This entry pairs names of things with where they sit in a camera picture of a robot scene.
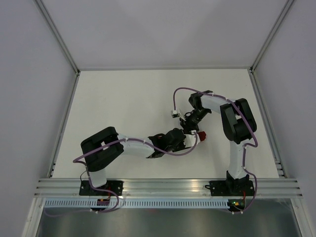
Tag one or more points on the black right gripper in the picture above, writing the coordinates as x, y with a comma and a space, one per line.
186, 125

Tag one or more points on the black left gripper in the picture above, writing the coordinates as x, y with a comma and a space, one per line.
182, 146

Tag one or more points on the dark red cloth napkin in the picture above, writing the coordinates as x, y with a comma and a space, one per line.
201, 136

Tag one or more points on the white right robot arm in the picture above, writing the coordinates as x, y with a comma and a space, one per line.
238, 124

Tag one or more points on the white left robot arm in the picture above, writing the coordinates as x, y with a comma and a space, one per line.
104, 147

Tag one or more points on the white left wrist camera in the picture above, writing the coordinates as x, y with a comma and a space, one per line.
191, 140

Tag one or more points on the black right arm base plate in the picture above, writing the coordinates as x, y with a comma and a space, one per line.
222, 189

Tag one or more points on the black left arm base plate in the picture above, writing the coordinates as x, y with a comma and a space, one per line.
109, 188

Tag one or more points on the aluminium front rail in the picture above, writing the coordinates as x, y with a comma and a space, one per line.
166, 188

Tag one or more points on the white slotted cable duct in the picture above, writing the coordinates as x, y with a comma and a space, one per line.
138, 203

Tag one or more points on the aluminium right frame post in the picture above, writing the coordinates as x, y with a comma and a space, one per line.
272, 33

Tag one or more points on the aluminium frame post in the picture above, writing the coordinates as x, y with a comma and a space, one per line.
272, 33
56, 34

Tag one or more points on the aluminium left frame post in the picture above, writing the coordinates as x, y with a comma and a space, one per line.
56, 34

